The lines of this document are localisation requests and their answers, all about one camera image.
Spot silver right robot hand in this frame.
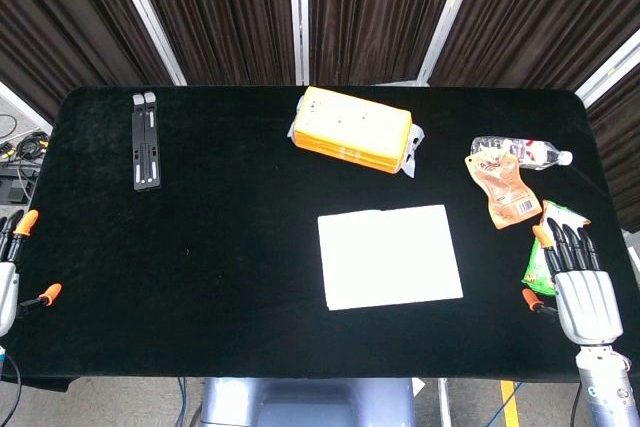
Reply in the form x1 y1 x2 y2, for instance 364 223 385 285
521 216 626 347

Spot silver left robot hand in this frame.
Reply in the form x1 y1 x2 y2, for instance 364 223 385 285
0 209 64 339

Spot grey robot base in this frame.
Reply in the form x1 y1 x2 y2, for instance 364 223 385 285
192 376 417 427

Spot green snack bag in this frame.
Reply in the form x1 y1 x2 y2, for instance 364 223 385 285
521 199 592 297

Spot orange spouted drink pouch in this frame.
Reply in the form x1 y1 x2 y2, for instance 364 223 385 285
464 148 544 231

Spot clear plastic water bottle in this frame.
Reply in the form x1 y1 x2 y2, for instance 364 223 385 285
470 135 575 172

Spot white table leg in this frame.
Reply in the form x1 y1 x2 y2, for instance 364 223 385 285
436 378 453 427

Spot black velvet tablecloth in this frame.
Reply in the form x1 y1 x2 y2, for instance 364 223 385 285
0 85 640 393

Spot black folding laptop stand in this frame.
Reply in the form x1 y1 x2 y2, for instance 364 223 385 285
131 91 163 192

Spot yellow wrapped package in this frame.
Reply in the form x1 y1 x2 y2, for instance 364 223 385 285
287 85 427 179

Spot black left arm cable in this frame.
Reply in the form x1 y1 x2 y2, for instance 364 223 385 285
0 350 24 427

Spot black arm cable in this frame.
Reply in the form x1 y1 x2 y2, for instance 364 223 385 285
569 380 584 427
0 350 24 427

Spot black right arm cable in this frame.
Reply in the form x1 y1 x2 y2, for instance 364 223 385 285
569 380 584 427

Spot blue floor cable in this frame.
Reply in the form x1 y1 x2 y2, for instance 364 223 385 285
485 380 525 427

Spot black floor cable bundle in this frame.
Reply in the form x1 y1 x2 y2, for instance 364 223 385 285
0 114 52 208

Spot white screen frame post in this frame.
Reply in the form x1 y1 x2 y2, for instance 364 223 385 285
105 0 188 87
0 80 55 134
416 0 487 87
287 0 310 87
574 41 640 109

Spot black base cable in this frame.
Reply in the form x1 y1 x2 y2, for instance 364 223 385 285
174 376 202 427

